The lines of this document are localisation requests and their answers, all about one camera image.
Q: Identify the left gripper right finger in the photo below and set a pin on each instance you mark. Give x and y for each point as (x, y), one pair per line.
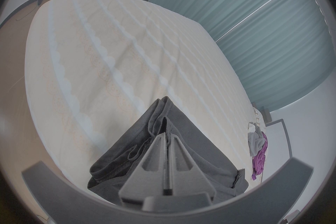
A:
(189, 178)

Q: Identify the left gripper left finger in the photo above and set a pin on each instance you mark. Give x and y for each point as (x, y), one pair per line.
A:
(147, 178)

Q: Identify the black T-shirt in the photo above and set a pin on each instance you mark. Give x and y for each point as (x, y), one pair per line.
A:
(210, 165)

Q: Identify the purple satin garment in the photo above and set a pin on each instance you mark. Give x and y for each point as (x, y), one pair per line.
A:
(259, 162)

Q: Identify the grey garment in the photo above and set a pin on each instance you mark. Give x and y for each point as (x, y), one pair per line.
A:
(256, 143)

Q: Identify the white garment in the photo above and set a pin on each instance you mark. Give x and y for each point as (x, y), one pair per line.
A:
(252, 127)

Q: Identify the white printed pillow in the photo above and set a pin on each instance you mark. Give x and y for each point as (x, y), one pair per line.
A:
(258, 116)

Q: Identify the grey bedside table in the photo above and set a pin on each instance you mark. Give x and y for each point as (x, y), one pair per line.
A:
(266, 112)

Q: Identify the bed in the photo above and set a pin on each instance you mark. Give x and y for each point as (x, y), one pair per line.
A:
(105, 60)

